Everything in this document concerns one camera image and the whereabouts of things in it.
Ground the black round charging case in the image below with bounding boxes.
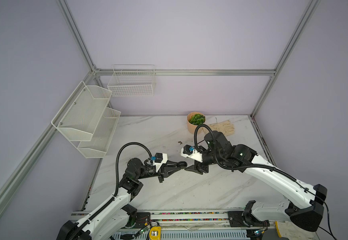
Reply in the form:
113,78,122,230
177,161,187,169

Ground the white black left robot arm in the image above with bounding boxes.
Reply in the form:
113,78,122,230
57,142,187,240

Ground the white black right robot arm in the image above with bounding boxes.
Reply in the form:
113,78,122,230
181,131,327,232

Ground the orange pot with green plant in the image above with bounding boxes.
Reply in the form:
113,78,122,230
187,112,205,134

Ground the white mesh lower shelf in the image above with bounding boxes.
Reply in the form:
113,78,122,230
78,108,121,159

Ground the white mesh shelf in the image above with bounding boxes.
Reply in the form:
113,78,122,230
78,108,121,159
51,85,112,142

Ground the yellow tag box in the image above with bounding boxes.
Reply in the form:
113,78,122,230
149,227,162,240

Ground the white mesh upper shelf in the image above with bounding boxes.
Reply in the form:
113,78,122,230
51,85,112,142

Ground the white glove yellow cuff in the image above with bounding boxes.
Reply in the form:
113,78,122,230
275,221,315,240

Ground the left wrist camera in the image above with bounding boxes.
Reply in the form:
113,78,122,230
150,153,168,173

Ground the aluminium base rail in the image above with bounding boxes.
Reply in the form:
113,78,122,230
70,208,309,232

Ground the white wire basket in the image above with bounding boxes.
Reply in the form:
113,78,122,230
108,65,156,97

